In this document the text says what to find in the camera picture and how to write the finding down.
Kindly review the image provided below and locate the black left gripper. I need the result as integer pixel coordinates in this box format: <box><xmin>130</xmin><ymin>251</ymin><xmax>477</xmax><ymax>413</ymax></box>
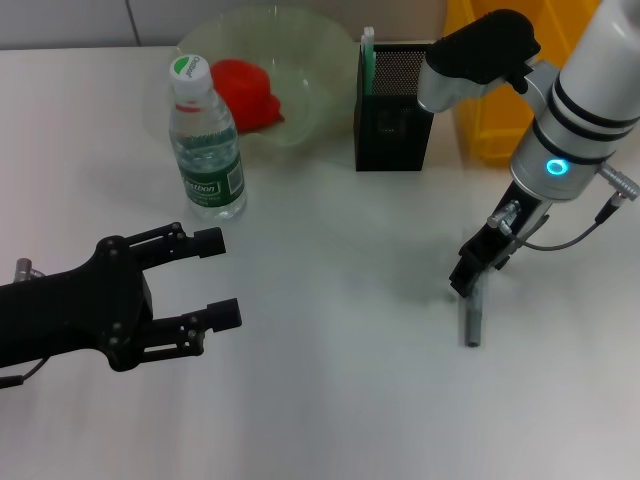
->
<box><xmin>0</xmin><ymin>222</ymin><xmax>244</xmax><ymax>372</ymax></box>

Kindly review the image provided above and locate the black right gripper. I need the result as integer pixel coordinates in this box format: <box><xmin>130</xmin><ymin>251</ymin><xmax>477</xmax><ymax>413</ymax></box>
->
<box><xmin>448</xmin><ymin>184</ymin><xmax>554</xmax><ymax>300</ymax></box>

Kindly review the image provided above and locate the grey pen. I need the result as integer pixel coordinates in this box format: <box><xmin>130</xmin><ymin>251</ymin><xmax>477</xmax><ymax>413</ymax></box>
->
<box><xmin>458</xmin><ymin>272</ymin><xmax>489</xmax><ymax>349</ymax></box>

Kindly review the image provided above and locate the clear green-label water bottle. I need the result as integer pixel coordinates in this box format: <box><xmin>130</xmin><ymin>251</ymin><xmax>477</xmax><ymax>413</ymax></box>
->
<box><xmin>168</xmin><ymin>53</ymin><xmax>248</xmax><ymax>221</ymax></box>

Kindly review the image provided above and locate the red-orange toy fruit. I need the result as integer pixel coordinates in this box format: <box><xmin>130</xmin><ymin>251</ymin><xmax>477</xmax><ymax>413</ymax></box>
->
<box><xmin>209</xmin><ymin>58</ymin><xmax>286</xmax><ymax>134</ymax></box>

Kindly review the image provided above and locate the green utility knife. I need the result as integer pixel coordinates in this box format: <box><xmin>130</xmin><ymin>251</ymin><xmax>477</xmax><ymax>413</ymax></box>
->
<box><xmin>359</xmin><ymin>27</ymin><xmax>377</xmax><ymax>96</ymax></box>

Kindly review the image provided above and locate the black mesh pen holder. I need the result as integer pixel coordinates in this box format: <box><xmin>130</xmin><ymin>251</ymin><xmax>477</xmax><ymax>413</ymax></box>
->
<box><xmin>352</xmin><ymin>43</ymin><xmax>437</xmax><ymax>173</ymax></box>

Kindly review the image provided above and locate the translucent green wavy fruit bowl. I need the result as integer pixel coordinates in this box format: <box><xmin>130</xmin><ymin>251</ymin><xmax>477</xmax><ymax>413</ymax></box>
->
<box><xmin>172</xmin><ymin>5</ymin><xmax>357</xmax><ymax>161</ymax></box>

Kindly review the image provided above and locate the yellow plastic storage bin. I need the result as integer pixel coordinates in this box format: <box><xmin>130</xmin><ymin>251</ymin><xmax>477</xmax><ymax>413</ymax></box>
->
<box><xmin>444</xmin><ymin>0</ymin><xmax>601</xmax><ymax>164</ymax></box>

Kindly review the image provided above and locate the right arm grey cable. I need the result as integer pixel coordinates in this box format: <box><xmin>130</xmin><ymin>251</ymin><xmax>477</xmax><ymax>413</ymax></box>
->
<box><xmin>487</xmin><ymin>164</ymin><xmax>640</xmax><ymax>251</ymax></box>

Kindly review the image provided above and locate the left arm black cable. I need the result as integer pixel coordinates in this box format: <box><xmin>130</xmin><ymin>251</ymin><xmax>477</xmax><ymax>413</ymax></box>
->
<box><xmin>0</xmin><ymin>258</ymin><xmax>49</xmax><ymax>390</ymax></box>

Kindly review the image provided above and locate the right wrist camera housing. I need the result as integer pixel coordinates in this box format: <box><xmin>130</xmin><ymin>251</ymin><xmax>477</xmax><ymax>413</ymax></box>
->
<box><xmin>417</xmin><ymin>8</ymin><xmax>542</xmax><ymax>114</ymax></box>

